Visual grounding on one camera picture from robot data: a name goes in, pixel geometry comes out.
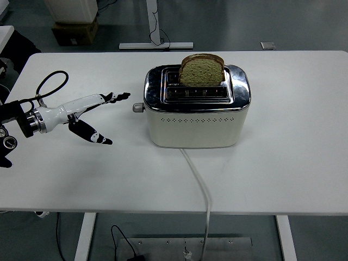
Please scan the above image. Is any brown cardboard box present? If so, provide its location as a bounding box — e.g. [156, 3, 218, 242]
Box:
[51, 16, 99, 46]

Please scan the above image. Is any black bulky object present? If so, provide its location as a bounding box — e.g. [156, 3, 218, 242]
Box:
[7, 29, 42, 74]

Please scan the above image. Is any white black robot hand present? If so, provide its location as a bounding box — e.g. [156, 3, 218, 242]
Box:
[38, 91, 132, 146]

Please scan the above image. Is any thin black hanging cable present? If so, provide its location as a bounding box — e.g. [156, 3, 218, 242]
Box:
[148, 0, 171, 52]

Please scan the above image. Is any grey metal plate with screws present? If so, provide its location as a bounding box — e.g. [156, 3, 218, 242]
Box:
[117, 237, 254, 261]

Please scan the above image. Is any white background table base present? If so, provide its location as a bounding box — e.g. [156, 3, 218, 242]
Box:
[119, 0, 194, 51]

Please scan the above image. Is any white toaster power cord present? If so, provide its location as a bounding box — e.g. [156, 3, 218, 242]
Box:
[179, 147, 212, 260]

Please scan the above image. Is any white side table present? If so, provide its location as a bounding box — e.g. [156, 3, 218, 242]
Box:
[0, 25, 15, 55]

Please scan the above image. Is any brown bread slice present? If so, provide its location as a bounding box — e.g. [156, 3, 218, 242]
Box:
[178, 53, 226, 88]

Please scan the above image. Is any cream chrome two-slot toaster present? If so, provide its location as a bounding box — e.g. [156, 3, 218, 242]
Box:
[132, 64, 252, 149]

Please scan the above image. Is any thin black floor cable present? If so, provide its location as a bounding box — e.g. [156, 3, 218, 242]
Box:
[55, 212, 67, 261]

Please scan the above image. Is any black cable with adapter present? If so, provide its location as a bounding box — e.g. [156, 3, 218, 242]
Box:
[110, 225, 146, 261]

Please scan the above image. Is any white table leg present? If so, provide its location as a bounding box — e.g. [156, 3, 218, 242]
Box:
[275, 215, 298, 261]
[73, 212, 97, 261]

